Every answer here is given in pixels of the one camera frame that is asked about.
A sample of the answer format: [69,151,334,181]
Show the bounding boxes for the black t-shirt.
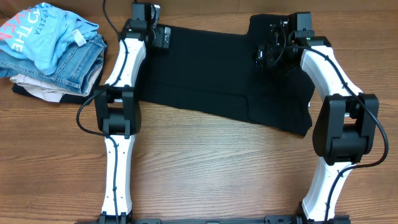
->
[136,14,314,136]

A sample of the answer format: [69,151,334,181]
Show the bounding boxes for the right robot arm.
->
[254,12,382,223]

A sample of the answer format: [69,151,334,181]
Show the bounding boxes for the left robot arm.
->
[94,2,171,223]

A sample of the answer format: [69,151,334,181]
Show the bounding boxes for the folded blue jeans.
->
[1,34,107,102]

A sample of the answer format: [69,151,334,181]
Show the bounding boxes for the folded black garment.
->
[10,35,107,105]

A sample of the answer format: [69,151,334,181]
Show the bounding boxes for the light blue printed t-shirt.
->
[1,2,99,75]

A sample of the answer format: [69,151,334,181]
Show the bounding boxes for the folded beige garment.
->
[10,65,103,105]

